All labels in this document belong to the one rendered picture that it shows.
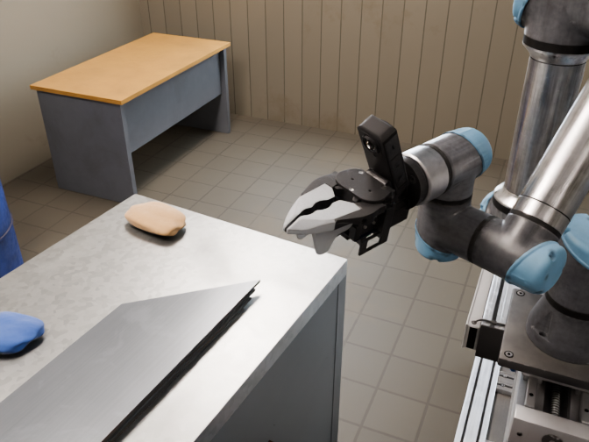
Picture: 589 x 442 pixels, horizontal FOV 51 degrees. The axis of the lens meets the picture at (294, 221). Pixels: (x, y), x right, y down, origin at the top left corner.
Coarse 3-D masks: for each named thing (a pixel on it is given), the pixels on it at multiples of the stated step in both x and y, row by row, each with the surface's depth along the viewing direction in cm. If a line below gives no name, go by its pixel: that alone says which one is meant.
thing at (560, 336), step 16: (544, 304) 112; (528, 320) 116; (544, 320) 112; (560, 320) 109; (576, 320) 107; (544, 336) 113; (560, 336) 109; (576, 336) 108; (544, 352) 112; (560, 352) 109; (576, 352) 108
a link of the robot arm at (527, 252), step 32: (576, 128) 83; (544, 160) 84; (576, 160) 82; (544, 192) 82; (576, 192) 82; (480, 224) 86; (512, 224) 84; (544, 224) 82; (480, 256) 86; (512, 256) 82; (544, 256) 80; (544, 288) 82
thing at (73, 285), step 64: (64, 256) 136; (128, 256) 136; (192, 256) 136; (256, 256) 136; (320, 256) 136; (64, 320) 117; (256, 320) 117; (0, 384) 104; (192, 384) 104; (256, 384) 109
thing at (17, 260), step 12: (0, 180) 281; (0, 192) 277; (0, 204) 276; (0, 216) 276; (0, 228) 277; (12, 228) 291; (0, 240) 276; (12, 240) 289; (0, 252) 278; (12, 252) 288; (0, 264) 280; (12, 264) 288; (0, 276) 281
